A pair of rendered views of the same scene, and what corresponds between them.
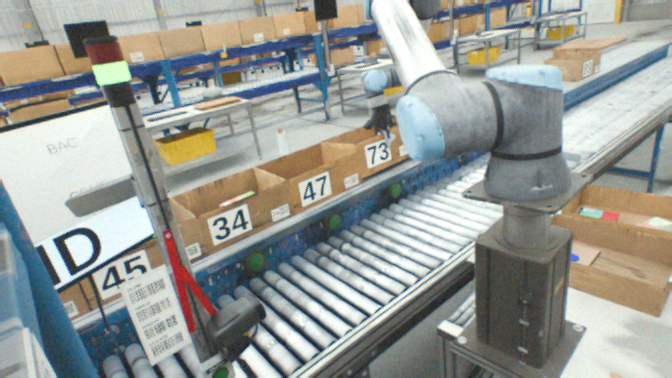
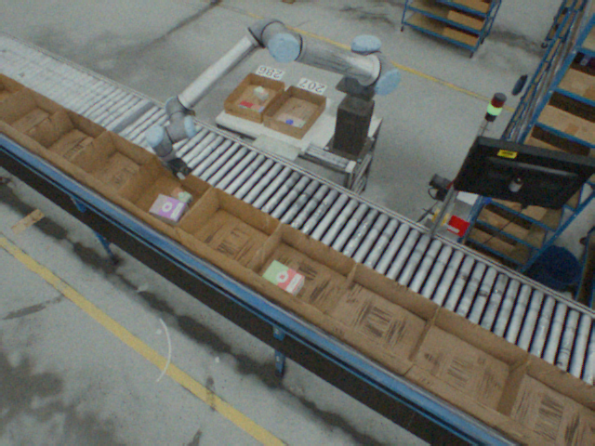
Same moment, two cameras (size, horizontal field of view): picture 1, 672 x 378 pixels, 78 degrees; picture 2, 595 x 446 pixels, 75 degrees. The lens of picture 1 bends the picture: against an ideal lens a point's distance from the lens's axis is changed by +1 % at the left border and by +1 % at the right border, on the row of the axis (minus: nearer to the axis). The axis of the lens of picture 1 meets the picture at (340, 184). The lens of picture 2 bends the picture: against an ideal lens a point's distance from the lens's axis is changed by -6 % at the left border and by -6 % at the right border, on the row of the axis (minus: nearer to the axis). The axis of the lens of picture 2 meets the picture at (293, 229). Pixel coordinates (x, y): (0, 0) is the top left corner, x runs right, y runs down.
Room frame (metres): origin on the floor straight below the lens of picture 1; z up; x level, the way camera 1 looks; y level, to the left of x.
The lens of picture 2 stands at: (1.96, 1.27, 2.58)
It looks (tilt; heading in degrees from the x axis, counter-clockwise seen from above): 54 degrees down; 247
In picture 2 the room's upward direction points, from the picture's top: 3 degrees clockwise
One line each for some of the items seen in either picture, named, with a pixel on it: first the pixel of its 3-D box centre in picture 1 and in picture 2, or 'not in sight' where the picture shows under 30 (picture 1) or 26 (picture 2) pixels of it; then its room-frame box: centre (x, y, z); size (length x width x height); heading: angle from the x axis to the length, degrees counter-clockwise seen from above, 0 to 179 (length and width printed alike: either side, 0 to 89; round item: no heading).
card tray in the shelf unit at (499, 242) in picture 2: not in sight; (498, 221); (-0.01, 0.25, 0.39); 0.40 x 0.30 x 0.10; 37
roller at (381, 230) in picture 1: (402, 240); (266, 195); (1.50, -0.23, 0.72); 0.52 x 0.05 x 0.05; 37
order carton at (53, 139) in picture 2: not in sight; (71, 142); (2.50, -0.80, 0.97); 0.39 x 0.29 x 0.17; 127
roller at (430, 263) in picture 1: (392, 246); (275, 200); (1.47, -0.18, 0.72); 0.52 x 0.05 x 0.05; 37
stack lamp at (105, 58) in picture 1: (108, 63); (496, 104); (0.73, 0.35, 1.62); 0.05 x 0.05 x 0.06
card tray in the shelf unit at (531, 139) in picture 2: not in sight; (560, 134); (-0.01, 0.26, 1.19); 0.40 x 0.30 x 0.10; 37
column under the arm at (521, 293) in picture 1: (521, 288); (352, 124); (0.87, -0.43, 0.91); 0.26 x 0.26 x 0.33; 42
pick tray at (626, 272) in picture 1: (599, 257); (296, 111); (1.10, -0.80, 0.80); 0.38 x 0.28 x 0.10; 41
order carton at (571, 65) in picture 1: (571, 66); not in sight; (3.44, -2.05, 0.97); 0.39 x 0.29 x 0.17; 127
